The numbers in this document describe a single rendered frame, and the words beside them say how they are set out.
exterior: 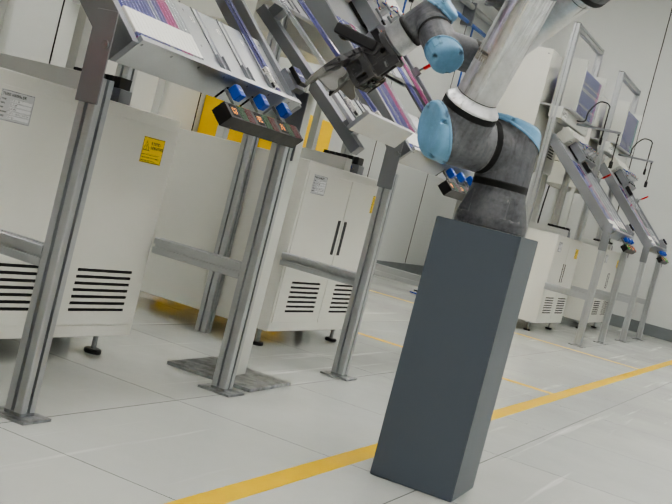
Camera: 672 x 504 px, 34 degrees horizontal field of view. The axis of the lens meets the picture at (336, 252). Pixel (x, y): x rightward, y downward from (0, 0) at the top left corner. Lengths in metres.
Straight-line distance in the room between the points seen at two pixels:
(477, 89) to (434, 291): 0.41
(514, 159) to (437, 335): 0.39
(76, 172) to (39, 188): 0.40
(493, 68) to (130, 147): 0.94
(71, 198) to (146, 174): 0.71
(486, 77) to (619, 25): 8.06
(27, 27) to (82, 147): 2.78
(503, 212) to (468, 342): 0.27
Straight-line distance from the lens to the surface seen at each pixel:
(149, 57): 2.13
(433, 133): 2.17
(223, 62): 2.41
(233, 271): 2.69
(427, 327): 2.24
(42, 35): 4.86
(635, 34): 10.14
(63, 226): 2.04
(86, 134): 2.03
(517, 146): 2.25
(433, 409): 2.24
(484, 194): 2.25
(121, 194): 2.66
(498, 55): 2.14
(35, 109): 2.37
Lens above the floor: 0.55
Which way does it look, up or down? 3 degrees down
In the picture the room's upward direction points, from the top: 14 degrees clockwise
